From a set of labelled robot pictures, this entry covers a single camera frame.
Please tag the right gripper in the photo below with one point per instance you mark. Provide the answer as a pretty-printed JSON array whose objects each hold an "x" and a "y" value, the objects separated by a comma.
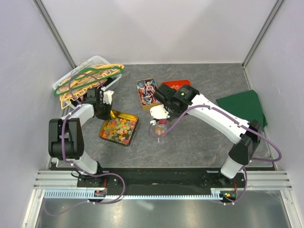
[{"x": 172, "y": 117}]

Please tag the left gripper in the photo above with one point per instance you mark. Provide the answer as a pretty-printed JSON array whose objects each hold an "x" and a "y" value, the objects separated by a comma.
[{"x": 107, "y": 116}]

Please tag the clear plastic jar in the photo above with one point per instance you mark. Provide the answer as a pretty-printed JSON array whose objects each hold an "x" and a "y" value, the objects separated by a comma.
[{"x": 160, "y": 127}]

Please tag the gold square tin star candies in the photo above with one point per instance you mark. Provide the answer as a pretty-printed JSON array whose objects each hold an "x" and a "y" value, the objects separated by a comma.
[{"x": 120, "y": 128}]

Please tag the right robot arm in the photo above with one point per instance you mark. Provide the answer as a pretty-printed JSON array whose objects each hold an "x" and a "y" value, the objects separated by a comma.
[{"x": 245, "y": 135}]

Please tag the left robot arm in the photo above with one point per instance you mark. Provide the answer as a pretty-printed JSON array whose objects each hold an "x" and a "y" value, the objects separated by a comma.
[{"x": 65, "y": 137}]

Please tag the orange box of lollipops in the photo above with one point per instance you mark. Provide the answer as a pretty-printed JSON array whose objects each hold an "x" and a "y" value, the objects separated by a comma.
[{"x": 176, "y": 84}]

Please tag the gold tin wrapped lollipops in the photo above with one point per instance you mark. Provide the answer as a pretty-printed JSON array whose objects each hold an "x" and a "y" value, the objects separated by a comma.
[{"x": 146, "y": 89}]

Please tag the orange wavy clothes hanger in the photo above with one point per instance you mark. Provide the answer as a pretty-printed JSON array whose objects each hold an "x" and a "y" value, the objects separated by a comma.
[{"x": 95, "y": 76}]

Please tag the green cloth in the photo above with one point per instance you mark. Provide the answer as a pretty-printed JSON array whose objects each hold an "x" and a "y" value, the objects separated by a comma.
[{"x": 245, "y": 105}]

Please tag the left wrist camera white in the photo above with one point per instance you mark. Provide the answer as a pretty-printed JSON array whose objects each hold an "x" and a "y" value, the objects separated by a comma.
[{"x": 107, "y": 97}]

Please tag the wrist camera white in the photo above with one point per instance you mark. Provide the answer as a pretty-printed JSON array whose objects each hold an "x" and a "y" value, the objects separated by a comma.
[
  {"x": 159, "y": 112},
  {"x": 107, "y": 97}
]

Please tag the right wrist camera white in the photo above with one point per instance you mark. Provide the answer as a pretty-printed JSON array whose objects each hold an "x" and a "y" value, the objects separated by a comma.
[{"x": 159, "y": 112}]

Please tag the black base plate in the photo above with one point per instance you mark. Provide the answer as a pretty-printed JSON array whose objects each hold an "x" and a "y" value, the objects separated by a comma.
[{"x": 164, "y": 181}]

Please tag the grey cable duct rail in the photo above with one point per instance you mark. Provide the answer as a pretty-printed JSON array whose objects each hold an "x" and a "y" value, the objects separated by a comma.
[{"x": 95, "y": 195}]

